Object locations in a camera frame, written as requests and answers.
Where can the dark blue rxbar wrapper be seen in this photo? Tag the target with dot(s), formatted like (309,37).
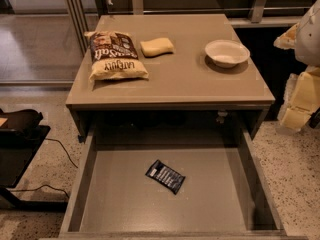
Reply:
(165,176)

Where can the grey cabinet with counter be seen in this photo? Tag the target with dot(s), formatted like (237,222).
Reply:
(185,79)

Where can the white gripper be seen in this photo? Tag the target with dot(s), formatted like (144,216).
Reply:
(309,39)

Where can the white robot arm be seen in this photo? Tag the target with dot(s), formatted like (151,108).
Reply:
(307,51)

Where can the brown yellow chip bag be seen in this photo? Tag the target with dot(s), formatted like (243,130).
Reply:
(114,57)

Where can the open grey top drawer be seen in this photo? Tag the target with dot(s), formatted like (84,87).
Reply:
(224,195)

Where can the white bowl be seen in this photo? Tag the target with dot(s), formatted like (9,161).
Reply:
(227,53)

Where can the black stand with tray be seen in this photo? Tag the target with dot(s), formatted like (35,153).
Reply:
(21,135)

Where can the yellow sponge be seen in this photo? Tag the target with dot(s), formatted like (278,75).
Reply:
(156,47)

